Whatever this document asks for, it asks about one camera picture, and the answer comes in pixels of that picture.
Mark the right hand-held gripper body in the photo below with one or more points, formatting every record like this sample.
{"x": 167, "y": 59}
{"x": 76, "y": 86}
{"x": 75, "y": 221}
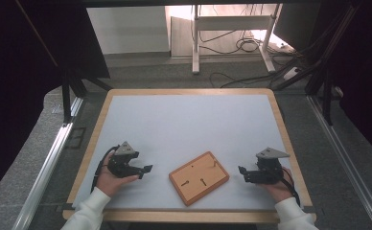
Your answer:
{"x": 270, "y": 166}

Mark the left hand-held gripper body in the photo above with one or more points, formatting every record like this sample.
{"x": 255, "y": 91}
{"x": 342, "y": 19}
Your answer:
{"x": 121, "y": 161}

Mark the wooden picture frame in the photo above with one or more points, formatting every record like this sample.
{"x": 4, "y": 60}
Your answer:
{"x": 198, "y": 179}

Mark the person's left hand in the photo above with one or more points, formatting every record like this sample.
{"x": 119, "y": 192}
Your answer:
{"x": 110, "y": 182}

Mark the person's right hand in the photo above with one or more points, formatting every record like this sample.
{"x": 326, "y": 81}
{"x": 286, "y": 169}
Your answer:
{"x": 278, "y": 190}

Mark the dark floor hatch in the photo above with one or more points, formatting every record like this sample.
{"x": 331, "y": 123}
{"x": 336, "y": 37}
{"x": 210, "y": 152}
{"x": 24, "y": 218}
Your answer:
{"x": 76, "y": 137}

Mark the white table mat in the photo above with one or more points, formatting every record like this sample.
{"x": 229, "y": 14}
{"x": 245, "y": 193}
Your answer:
{"x": 190, "y": 127}

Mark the wooden table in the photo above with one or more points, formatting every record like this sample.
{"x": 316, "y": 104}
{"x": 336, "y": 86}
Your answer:
{"x": 187, "y": 216}

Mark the black metal stand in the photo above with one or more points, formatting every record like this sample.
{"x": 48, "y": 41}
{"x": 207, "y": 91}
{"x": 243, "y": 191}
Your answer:
{"x": 67, "y": 96}
{"x": 326, "y": 96}

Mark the white power strip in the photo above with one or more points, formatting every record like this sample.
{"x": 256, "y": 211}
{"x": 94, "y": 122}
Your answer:
{"x": 291, "y": 73}

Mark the dark curtain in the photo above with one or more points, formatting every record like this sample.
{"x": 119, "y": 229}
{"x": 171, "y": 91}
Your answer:
{"x": 366, "y": 80}
{"x": 14, "y": 80}

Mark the white board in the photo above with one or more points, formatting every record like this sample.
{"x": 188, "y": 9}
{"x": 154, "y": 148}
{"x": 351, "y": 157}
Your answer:
{"x": 126, "y": 28}

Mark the aluminium rail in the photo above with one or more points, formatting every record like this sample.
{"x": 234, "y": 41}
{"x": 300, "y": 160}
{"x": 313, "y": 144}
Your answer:
{"x": 46, "y": 166}
{"x": 347, "y": 166}

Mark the white metal desk frame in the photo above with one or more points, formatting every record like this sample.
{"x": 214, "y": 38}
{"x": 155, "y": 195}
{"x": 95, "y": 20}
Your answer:
{"x": 232, "y": 23}

